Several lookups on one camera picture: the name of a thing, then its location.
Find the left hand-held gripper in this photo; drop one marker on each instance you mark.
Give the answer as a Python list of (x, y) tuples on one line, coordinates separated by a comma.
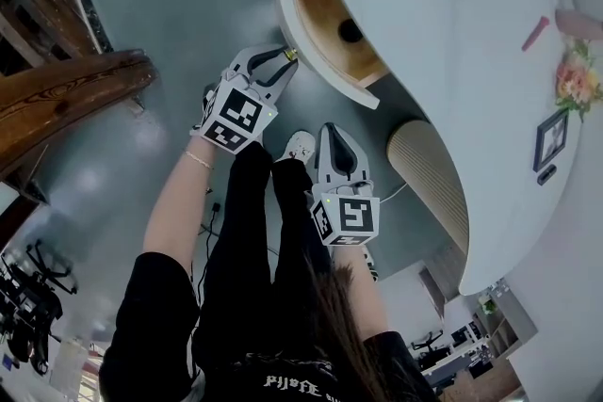
[(240, 113)]

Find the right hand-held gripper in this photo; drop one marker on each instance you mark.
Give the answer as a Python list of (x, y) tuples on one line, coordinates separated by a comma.
[(351, 216)]

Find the wooden desk drawer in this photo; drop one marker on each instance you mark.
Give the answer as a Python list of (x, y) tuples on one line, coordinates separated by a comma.
[(320, 23)]

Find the white curved desk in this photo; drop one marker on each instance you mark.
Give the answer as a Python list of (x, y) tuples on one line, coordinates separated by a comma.
[(447, 37)]

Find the person's right forearm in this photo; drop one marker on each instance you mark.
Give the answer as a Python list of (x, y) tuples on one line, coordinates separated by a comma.
[(377, 310)]

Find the person's left forearm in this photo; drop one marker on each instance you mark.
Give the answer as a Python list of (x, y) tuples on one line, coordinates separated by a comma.
[(174, 207)]

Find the person's white shoe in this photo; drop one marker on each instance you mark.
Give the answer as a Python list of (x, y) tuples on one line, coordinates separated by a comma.
[(297, 146)]

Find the round grey container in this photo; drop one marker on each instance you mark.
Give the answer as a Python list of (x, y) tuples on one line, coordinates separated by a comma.
[(351, 30)]

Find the person's black trousers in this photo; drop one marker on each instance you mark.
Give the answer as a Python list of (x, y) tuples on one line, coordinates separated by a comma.
[(245, 249)]

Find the black power adapter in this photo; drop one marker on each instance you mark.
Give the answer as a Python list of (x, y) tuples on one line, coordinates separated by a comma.
[(216, 207)]

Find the small black device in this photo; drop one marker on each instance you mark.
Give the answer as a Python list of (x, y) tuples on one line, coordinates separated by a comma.
[(547, 175)]

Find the small potted plant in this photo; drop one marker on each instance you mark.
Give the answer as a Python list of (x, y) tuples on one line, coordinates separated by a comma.
[(490, 306)]

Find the white office desk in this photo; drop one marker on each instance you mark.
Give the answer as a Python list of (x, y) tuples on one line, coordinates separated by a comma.
[(452, 362)]

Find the pink pen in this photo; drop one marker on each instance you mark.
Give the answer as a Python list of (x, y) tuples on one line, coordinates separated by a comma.
[(535, 33)]

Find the person's black printed shirt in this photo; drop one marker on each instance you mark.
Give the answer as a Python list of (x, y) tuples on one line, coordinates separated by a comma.
[(155, 320)]

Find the peach and yellow flower bouquet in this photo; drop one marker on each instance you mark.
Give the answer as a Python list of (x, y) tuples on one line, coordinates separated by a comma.
[(577, 80)]

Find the black office chair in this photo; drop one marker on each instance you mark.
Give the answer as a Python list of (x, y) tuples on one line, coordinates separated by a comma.
[(28, 296)]

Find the black picture frame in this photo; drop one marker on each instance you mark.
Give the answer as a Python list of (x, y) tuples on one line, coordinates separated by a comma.
[(551, 141)]

